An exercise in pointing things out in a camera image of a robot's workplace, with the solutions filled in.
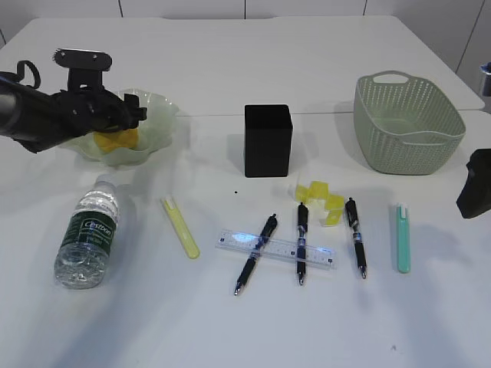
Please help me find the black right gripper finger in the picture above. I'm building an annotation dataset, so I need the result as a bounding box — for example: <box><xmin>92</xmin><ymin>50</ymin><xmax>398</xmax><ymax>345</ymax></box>
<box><xmin>456</xmin><ymin>149</ymin><xmax>491</xmax><ymax>219</ymax></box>

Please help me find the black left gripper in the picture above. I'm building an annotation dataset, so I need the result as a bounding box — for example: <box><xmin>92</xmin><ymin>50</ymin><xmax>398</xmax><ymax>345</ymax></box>
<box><xmin>52</xmin><ymin>89</ymin><xmax>147</xmax><ymax>137</ymax></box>

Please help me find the yellow pear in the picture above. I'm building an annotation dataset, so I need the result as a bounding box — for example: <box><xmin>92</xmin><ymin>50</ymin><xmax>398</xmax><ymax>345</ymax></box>
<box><xmin>93</xmin><ymin>128</ymin><xmax>139</xmax><ymax>153</ymax></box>

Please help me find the yellow waste paper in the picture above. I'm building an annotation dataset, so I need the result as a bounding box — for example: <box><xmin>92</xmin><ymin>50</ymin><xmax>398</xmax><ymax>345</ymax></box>
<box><xmin>293</xmin><ymin>180</ymin><xmax>344</xmax><ymax>227</ymax></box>

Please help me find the clear water bottle green label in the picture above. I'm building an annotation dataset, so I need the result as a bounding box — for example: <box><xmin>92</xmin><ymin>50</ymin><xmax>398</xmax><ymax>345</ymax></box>
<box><xmin>54</xmin><ymin>174</ymin><xmax>120</xmax><ymax>290</ymax></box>

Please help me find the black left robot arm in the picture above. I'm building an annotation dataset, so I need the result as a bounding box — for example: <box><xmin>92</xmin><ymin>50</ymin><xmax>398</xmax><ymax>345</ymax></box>
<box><xmin>1</xmin><ymin>75</ymin><xmax>147</xmax><ymax>153</ymax></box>

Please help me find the green wavy glass plate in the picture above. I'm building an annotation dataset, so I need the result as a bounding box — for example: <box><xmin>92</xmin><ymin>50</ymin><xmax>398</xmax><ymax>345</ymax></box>
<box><xmin>61</xmin><ymin>88</ymin><xmax>179</xmax><ymax>166</ymax></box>

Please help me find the green woven plastic basket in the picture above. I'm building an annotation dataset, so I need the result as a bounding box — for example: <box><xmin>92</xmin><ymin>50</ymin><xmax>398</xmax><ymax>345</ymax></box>
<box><xmin>354</xmin><ymin>71</ymin><xmax>466</xmax><ymax>176</ymax></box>

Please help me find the black pen right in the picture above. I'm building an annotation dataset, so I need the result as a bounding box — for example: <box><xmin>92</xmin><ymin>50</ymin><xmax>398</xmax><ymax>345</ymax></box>
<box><xmin>344</xmin><ymin>197</ymin><xmax>367</xmax><ymax>279</ymax></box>

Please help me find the black pen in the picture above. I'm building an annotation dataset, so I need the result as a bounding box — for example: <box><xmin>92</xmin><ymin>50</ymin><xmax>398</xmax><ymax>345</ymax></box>
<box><xmin>344</xmin><ymin>197</ymin><xmax>367</xmax><ymax>279</ymax></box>
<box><xmin>234</xmin><ymin>214</ymin><xmax>278</xmax><ymax>296</ymax></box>
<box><xmin>296</xmin><ymin>202</ymin><xmax>308</xmax><ymax>285</ymax></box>

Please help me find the clear plastic ruler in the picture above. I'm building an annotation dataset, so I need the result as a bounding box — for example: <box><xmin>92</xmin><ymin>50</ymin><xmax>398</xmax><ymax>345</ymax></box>
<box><xmin>216</xmin><ymin>229</ymin><xmax>337</xmax><ymax>270</ymax></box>

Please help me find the yellow utility knife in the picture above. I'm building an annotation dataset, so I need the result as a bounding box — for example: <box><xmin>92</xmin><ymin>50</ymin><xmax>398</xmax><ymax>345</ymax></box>
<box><xmin>160</xmin><ymin>196</ymin><xmax>200</xmax><ymax>259</ymax></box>

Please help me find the black pen middle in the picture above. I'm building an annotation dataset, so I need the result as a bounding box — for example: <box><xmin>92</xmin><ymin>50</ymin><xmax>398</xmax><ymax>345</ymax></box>
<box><xmin>296</xmin><ymin>202</ymin><xmax>308</xmax><ymax>285</ymax></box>

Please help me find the black square pen holder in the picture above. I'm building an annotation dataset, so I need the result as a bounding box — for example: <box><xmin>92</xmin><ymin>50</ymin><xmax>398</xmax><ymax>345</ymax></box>
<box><xmin>244</xmin><ymin>104</ymin><xmax>293</xmax><ymax>178</ymax></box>

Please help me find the black pen left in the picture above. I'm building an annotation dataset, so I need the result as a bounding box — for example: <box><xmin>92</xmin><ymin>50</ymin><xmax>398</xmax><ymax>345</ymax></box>
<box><xmin>234</xmin><ymin>214</ymin><xmax>278</xmax><ymax>296</ymax></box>

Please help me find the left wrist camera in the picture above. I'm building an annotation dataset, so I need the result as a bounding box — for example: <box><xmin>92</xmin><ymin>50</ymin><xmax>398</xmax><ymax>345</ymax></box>
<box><xmin>53</xmin><ymin>48</ymin><xmax>112</xmax><ymax>91</ymax></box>

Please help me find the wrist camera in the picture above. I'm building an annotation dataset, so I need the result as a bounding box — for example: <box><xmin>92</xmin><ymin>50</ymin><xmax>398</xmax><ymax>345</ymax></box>
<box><xmin>53</xmin><ymin>48</ymin><xmax>112</xmax><ymax>91</ymax></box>
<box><xmin>479</xmin><ymin>62</ymin><xmax>491</xmax><ymax>97</ymax></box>

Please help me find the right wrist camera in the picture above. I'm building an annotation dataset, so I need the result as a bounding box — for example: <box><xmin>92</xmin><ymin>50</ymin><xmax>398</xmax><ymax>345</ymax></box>
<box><xmin>479</xmin><ymin>62</ymin><xmax>491</xmax><ymax>97</ymax></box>

